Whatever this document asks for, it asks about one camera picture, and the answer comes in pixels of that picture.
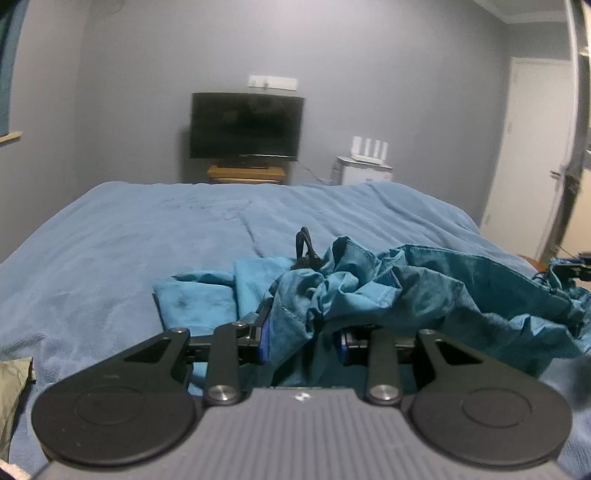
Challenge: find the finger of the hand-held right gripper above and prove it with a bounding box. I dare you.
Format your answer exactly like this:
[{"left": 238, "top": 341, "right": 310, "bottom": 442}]
[{"left": 549, "top": 252, "right": 591, "bottom": 282}]

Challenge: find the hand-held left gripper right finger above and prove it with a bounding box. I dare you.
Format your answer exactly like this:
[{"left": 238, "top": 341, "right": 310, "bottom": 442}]
[{"left": 335, "top": 324, "right": 468, "bottom": 403}]

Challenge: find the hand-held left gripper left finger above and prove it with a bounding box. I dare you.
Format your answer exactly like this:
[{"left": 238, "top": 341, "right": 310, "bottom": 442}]
[{"left": 121, "top": 310, "right": 273, "bottom": 407}]

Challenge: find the teal zip jacket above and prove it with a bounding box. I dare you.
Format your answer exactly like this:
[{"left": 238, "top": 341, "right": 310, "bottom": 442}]
[{"left": 152, "top": 228, "right": 591, "bottom": 387}]

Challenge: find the white door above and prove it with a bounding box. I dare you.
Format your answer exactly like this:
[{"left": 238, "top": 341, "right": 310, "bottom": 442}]
[{"left": 481, "top": 57, "right": 575, "bottom": 260}]

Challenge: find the blue bed blanket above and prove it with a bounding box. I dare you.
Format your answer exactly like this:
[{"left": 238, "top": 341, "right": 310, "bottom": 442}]
[{"left": 0, "top": 180, "right": 591, "bottom": 467}]

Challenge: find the wooden television stand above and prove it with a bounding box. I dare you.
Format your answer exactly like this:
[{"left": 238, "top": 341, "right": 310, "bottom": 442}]
[{"left": 207, "top": 160, "right": 287, "bottom": 186}]

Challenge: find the white router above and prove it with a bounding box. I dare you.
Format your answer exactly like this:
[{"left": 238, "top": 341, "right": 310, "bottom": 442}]
[{"left": 349, "top": 136, "right": 391, "bottom": 164}]

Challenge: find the black television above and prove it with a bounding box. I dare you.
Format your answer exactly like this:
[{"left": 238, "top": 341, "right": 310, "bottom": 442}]
[{"left": 190, "top": 92, "right": 305, "bottom": 160}]

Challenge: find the olive green cloth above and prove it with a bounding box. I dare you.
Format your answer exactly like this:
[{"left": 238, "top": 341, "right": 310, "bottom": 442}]
[{"left": 0, "top": 356, "right": 37, "bottom": 462}]

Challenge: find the teal curtain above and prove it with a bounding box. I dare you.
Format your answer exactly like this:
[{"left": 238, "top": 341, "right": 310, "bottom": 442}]
[{"left": 0, "top": 0, "right": 28, "bottom": 134}]

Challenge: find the black power cable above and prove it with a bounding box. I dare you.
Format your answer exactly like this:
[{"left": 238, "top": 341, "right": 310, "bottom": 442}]
[{"left": 295, "top": 160, "right": 336, "bottom": 185}]

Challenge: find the white wall socket strip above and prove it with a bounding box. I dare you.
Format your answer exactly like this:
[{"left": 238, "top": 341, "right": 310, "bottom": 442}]
[{"left": 248, "top": 75, "right": 299, "bottom": 90}]

